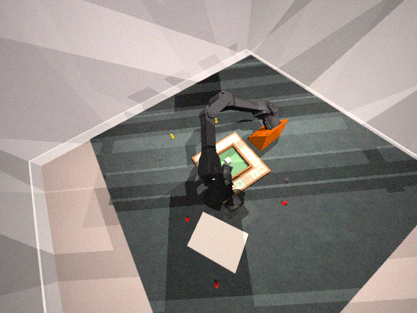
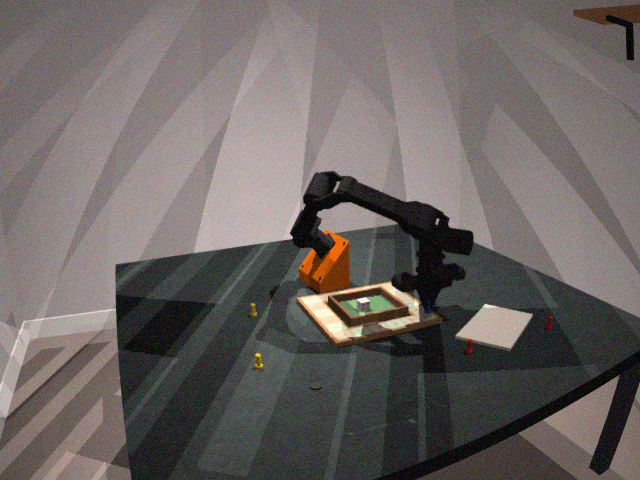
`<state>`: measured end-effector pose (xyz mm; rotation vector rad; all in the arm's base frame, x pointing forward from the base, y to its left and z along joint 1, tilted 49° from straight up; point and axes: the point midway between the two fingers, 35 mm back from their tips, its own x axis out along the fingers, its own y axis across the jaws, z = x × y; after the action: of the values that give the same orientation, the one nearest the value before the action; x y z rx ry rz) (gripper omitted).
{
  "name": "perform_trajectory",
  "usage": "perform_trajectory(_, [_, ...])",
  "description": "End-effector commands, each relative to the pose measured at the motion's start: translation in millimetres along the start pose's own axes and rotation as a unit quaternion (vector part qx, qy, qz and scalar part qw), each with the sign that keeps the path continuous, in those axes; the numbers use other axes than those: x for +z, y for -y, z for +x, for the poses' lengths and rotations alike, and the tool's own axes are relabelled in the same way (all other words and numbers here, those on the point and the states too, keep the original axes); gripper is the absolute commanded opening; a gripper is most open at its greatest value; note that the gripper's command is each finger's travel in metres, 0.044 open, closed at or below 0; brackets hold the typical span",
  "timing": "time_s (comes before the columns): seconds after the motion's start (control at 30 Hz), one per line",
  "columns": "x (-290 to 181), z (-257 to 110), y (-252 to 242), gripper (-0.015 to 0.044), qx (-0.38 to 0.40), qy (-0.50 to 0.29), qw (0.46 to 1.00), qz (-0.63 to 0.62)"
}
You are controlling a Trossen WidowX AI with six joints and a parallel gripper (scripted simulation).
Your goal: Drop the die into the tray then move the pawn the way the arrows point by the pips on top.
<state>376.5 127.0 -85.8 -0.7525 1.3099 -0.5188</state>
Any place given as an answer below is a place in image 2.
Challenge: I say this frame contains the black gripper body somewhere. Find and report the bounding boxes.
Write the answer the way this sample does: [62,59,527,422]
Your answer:
[392,250,466,293]

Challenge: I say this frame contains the grey die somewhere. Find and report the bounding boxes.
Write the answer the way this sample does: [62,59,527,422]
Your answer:
[356,298,370,312]

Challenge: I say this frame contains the white rectangular sheet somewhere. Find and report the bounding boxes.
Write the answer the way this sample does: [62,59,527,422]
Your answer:
[455,304,533,352]

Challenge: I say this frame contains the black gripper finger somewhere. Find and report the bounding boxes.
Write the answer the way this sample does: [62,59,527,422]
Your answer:
[416,286,431,311]
[428,281,441,309]

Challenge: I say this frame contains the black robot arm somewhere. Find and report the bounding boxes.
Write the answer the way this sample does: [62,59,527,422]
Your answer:
[290,171,474,290]

